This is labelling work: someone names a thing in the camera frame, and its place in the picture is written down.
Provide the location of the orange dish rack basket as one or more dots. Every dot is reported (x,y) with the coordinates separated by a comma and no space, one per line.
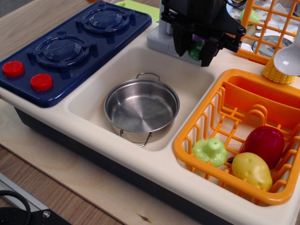
(238,103)

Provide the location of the black mount plate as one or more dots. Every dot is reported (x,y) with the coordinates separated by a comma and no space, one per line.
(47,217)

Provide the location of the green cutting board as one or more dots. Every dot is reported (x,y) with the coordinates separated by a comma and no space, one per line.
(154,12)

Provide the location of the purple toy eggplant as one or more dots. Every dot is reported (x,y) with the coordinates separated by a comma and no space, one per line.
(196,48)

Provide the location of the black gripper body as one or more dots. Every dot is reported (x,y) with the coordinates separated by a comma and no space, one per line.
(209,17)

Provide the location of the yellow toy corn cob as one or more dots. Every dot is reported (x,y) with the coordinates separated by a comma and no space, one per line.
(272,73)

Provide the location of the light green toy pear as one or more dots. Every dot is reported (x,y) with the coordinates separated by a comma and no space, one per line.
(253,16)

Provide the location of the yellow toy potato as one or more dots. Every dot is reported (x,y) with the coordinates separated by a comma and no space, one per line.
(254,169)

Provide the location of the light green toy lettuce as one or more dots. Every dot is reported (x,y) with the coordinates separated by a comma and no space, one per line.
(210,150)

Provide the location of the dark blue toy stove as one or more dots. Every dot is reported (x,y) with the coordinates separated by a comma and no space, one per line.
(74,51)

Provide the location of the dark red toy fruit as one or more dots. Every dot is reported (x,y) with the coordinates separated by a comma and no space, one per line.
(266,142)

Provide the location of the red stove knob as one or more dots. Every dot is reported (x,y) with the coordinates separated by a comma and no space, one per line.
(13,69)
(41,82)

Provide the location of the stainless steel pan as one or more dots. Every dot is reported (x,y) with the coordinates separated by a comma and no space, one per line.
(143,109)

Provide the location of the beige toy kitchen sink unit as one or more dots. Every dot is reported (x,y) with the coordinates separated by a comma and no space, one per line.
(81,117)

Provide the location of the red stove knob left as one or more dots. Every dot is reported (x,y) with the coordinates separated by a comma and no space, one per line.
(13,69)

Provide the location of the grey toy faucet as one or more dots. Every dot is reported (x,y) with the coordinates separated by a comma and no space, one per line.
(161,39)

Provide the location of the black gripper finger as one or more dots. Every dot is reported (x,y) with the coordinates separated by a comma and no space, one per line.
(182,36)
(210,50)

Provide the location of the orange plastic grid rack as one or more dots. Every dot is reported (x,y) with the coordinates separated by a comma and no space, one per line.
(277,28)

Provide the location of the grey plastic spoon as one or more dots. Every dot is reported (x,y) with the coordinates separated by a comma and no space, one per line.
(287,60)

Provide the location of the red stove knob right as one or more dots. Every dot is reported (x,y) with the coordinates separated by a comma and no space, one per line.
(41,82)

